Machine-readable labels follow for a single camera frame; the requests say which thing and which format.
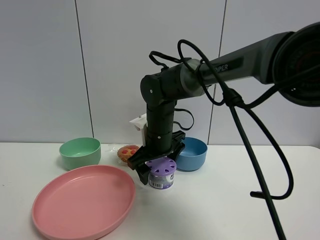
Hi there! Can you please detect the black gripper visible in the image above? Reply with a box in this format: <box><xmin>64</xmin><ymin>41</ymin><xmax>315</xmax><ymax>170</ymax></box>
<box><xmin>127</xmin><ymin>130</ymin><xmax>186</xmax><ymax>185</ymax></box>

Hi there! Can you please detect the purple lid air freshener jar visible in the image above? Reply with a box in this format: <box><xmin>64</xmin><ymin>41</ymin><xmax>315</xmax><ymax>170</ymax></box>
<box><xmin>145</xmin><ymin>156</ymin><xmax>177</xmax><ymax>190</ymax></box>

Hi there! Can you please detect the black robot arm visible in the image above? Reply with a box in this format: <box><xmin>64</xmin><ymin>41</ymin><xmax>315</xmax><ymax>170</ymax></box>
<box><xmin>127</xmin><ymin>23</ymin><xmax>320</xmax><ymax>184</ymax></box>

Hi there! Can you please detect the blue plastic bowl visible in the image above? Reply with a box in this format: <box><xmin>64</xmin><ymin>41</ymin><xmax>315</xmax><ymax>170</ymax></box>
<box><xmin>176</xmin><ymin>137</ymin><xmax>208</xmax><ymax>172</ymax></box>

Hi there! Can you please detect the wrapped fruit tart pastry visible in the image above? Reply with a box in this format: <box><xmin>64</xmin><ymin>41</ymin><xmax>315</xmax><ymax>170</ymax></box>
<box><xmin>108</xmin><ymin>144</ymin><xmax>140</xmax><ymax>166</ymax></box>

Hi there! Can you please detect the green plastic bowl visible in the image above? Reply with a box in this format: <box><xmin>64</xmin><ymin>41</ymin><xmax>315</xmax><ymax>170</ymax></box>
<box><xmin>59</xmin><ymin>137</ymin><xmax>101</xmax><ymax>170</ymax></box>

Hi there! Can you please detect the pink plastic plate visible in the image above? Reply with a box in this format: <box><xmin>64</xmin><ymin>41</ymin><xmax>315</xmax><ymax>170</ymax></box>
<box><xmin>31</xmin><ymin>165</ymin><xmax>136</xmax><ymax>240</ymax></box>

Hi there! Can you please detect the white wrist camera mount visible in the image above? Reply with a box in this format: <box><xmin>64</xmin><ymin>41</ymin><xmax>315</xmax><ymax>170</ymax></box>
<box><xmin>129</xmin><ymin>113</ymin><xmax>148</xmax><ymax>147</ymax></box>

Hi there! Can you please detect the black cable bundle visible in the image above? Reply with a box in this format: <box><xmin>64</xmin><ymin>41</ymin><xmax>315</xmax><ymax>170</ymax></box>
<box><xmin>149</xmin><ymin>39</ymin><xmax>320</xmax><ymax>240</ymax></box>

